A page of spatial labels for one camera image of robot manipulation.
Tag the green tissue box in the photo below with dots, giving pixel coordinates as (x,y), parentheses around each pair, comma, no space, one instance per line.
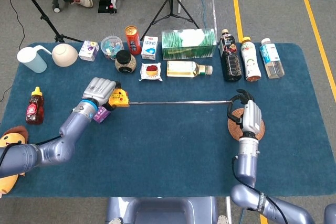
(189,47)

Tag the yellow liquid plastic bottle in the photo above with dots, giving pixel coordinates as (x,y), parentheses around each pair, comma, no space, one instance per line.
(183,69)

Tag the white snack cake packet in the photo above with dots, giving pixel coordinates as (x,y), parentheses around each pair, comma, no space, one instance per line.
(151,72)

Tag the beige bowl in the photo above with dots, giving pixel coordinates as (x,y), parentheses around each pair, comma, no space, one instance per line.
(64,55)

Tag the small purple box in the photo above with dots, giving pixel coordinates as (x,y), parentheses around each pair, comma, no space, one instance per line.
(101,115)

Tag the dark tea bottle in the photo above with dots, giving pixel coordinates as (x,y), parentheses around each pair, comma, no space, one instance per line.
(231,61)

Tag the white purple carton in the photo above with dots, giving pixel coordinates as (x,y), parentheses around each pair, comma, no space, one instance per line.
(88,51)

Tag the white bottle yellow cap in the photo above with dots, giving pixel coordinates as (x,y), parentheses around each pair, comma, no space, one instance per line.
(250,60)

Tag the white blue milk carton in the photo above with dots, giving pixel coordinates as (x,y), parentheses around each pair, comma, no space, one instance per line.
(149,48)

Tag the orange red drink can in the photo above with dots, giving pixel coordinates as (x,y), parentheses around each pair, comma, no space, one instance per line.
(133,41)

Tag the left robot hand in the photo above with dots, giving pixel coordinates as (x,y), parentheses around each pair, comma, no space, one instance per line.
(99,90)

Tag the orange plush toy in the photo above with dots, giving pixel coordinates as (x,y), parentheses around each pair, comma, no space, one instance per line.
(9,140)

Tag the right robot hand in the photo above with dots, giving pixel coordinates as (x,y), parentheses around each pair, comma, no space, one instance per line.
(251,119)

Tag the white table leg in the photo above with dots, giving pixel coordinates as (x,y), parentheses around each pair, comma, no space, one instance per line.
(228,208)

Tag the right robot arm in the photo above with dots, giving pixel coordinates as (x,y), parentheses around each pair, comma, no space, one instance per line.
(246,163)

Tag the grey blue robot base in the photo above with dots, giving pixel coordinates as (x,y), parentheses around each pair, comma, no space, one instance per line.
(162,211)

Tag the clear bottle blue label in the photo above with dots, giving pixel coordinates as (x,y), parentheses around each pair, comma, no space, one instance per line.
(271,58)

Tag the clear tub of clips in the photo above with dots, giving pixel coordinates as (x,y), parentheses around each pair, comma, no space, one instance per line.
(111,45)

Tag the blue table mat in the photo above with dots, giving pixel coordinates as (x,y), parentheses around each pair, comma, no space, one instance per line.
(168,142)

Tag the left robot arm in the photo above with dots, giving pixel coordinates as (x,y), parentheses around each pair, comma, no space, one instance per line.
(52,150)

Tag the glass jar black lid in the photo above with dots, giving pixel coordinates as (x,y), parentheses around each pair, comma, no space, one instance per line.
(125,62)

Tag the round woven coaster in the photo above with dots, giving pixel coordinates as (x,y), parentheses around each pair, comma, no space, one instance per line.
(235,129)

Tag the yellow tape measure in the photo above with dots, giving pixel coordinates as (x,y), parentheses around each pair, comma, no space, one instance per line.
(120,99)

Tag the pale blue plastic jug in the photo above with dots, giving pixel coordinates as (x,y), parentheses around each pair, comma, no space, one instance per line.
(32,60)

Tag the honey bear bottle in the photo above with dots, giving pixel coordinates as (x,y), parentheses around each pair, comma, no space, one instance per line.
(35,108)

